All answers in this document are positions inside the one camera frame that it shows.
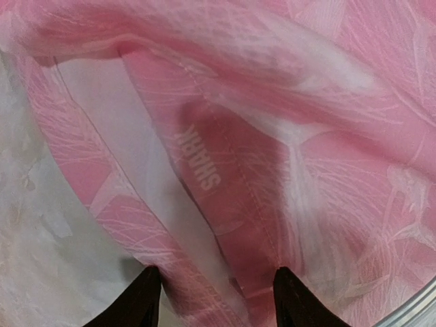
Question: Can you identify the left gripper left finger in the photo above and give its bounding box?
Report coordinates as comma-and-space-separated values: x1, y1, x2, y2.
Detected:
84, 266, 162, 327

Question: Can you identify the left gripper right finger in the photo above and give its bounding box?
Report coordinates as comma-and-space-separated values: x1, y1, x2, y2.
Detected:
273, 266, 350, 327

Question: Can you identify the pink printed garment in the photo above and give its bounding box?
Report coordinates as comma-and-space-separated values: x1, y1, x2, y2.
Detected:
1, 1, 435, 326

